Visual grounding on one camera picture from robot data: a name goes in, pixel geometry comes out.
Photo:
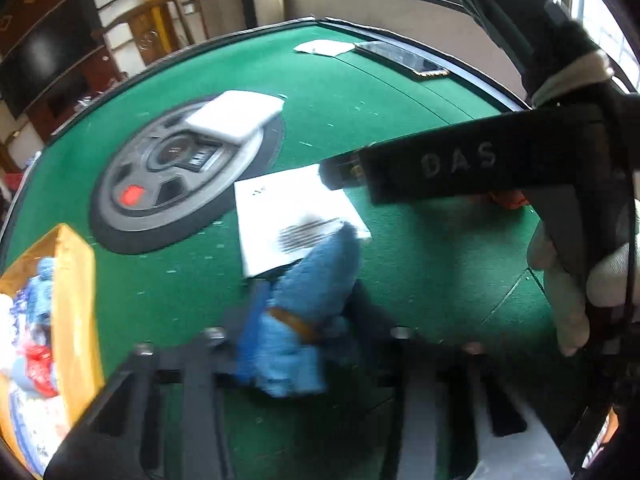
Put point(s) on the blue white printed bag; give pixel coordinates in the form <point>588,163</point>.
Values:
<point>30,425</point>

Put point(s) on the small blue cloth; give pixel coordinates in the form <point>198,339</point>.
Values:
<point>42,285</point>

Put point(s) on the yellow cardboard box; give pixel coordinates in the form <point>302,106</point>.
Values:
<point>75,310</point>

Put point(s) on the round grey table panel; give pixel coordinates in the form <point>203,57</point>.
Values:
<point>125,220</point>

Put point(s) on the black flat television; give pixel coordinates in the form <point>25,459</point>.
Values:
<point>45,55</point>

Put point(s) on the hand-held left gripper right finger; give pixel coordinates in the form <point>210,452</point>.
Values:
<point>420,395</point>

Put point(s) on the red plastic bag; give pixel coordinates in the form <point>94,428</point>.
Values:
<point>37,367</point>

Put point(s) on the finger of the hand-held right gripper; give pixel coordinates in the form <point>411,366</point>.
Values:
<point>335,172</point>

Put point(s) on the white tissue pack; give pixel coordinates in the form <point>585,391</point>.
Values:
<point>232,115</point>

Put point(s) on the person's right hand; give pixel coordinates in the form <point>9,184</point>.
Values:
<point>565,310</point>

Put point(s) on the red orange packet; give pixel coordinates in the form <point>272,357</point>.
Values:
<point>507,200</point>

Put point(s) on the black smartphone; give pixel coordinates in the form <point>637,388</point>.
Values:
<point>400,57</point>

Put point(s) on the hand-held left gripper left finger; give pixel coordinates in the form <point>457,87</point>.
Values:
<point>200,375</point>

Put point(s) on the wooden chair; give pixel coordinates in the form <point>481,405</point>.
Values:
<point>150,30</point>

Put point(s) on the blue towel bundle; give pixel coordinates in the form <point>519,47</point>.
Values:
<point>315,280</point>

